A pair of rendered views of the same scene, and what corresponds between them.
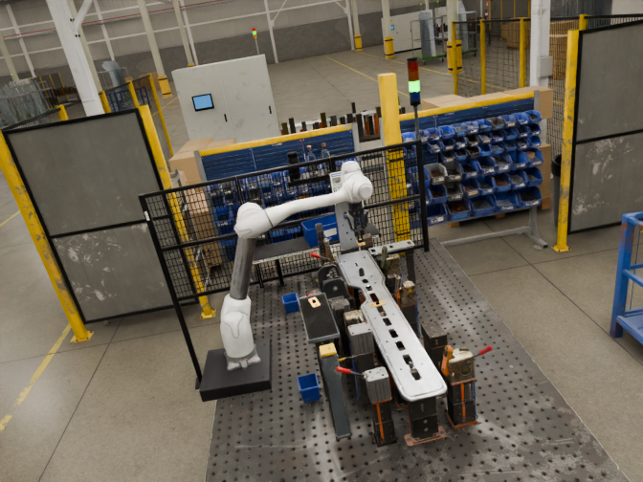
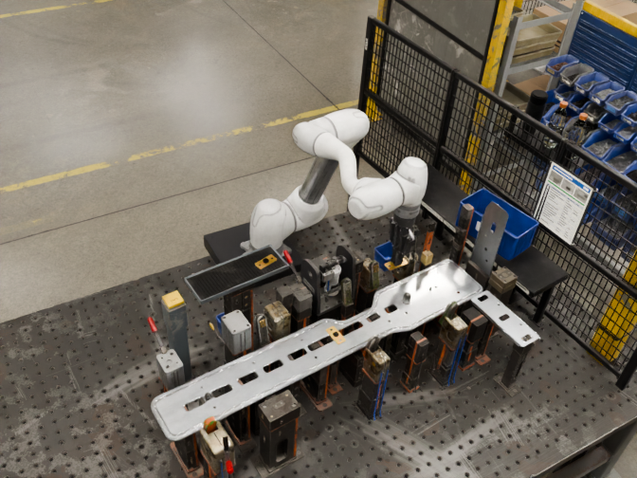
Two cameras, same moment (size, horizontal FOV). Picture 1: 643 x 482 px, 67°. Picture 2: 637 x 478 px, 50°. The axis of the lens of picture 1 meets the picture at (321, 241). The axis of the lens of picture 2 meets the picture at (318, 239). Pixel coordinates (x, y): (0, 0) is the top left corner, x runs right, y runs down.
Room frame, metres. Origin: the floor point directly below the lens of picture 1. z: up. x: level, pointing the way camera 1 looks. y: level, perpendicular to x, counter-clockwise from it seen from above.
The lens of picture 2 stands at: (1.23, -1.62, 2.96)
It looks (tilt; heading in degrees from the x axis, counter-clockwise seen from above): 42 degrees down; 59
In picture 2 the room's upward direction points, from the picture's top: 4 degrees clockwise
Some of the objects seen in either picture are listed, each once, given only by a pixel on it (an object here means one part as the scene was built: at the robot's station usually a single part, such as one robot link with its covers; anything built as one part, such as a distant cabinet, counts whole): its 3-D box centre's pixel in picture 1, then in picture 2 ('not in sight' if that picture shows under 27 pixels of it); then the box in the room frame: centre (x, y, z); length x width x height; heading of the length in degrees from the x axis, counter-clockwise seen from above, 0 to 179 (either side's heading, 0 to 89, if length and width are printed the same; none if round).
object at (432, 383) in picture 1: (380, 306); (332, 340); (2.15, -0.24, 1.00); 1.38 x 0.22 x 0.02; 6
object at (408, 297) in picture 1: (408, 311); (373, 382); (2.24, -0.40, 0.87); 0.12 x 0.09 x 0.35; 96
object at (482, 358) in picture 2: not in sight; (483, 332); (2.80, -0.37, 0.84); 0.11 x 0.06 x 0.29; 96
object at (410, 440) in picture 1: (423, 410); (184, 436); (1.54, -0.30, 0.84); 0.18 x 0.06 x 0.29; 96
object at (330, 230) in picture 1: (326, 229); (495, 223); (3.05, -0.05, 1.10); 0.30 x 0.17 x 0.13; 103
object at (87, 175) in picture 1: (112, 230); (434, 31); (4.05, 1.79, 1.00); 1.34 x 0.14 x 2.00; 92
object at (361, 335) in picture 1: (365, 364); (237, 357); (1.82, -0.10, 0.90); 0.13 x 0.10 x 0.41; 96
